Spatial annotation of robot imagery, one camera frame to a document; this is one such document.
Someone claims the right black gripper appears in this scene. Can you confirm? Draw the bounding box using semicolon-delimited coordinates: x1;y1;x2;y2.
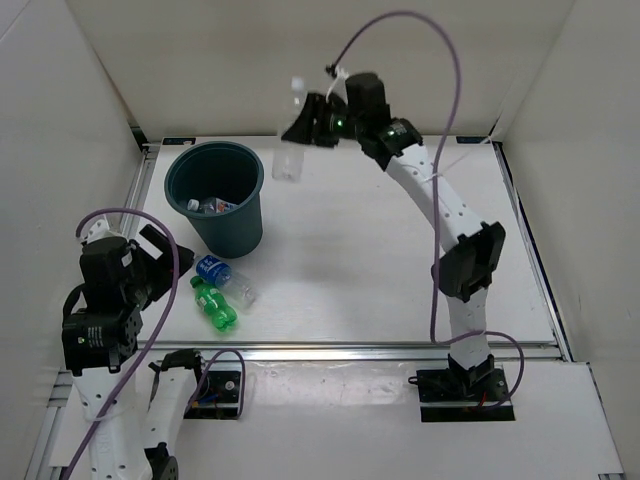
280;95;364;151

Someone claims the clear unlabelled plastic bottle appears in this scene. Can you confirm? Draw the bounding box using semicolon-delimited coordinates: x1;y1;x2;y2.
271;76;306;183

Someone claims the green soda bottle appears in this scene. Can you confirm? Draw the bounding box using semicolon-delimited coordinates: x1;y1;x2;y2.
190;276;237;332

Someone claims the clear labelled square bottle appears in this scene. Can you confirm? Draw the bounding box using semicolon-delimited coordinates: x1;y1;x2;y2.
187;197;237;215

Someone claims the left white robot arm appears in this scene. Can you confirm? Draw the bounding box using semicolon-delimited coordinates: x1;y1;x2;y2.
61;219;210;479

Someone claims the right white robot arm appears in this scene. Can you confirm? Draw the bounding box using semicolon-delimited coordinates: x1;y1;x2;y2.
281;72;506;400

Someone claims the dark green plastic bin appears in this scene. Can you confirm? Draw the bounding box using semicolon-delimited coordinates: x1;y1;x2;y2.
164;141;264;259

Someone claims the blue label water bottle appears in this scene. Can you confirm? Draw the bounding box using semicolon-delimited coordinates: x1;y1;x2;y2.
193;255;257;310

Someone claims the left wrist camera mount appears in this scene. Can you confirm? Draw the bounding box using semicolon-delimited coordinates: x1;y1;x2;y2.
80;215;121;246

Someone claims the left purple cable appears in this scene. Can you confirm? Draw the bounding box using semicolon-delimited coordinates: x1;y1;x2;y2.
59;208;180;480

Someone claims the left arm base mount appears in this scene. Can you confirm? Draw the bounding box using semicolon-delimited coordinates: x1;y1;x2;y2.
183;364;245;421

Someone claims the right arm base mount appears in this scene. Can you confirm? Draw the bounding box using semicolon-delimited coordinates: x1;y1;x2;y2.
408;368;515;423

